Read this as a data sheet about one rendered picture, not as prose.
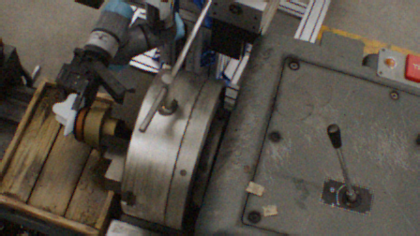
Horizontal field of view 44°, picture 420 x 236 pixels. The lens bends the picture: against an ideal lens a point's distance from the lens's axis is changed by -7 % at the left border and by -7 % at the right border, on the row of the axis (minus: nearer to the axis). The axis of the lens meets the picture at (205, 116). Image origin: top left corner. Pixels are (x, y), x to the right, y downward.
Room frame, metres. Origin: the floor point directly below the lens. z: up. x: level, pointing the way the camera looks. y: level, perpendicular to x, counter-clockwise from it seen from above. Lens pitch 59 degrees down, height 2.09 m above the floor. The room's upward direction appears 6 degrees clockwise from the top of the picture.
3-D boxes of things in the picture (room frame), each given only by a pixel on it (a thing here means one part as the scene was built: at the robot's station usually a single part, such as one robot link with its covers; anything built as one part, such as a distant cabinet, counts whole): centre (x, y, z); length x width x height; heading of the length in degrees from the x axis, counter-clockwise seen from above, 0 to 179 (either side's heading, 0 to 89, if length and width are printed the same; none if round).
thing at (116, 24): (0.83, 0.24, 1.08); 0.11 x 0.08 x 0.09; 169
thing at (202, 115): (0.52, 0.01, 1.08); 0.31 x 0.03 x 0.31; 169
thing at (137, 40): (0.84, 0.23, 0.98); 0.11 x 0.08 x 0.11; 124
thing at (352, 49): (0.69, -0.25, 1.24); 0.09 x 0.08 x 0.03; 79
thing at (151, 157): (0.53, 0.07, 1.08); 0.32 x 0.09 x 0.32; 169
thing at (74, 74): (0.68, 0.28, 1.08); 0.12 x 0.09 x 0.08; 169
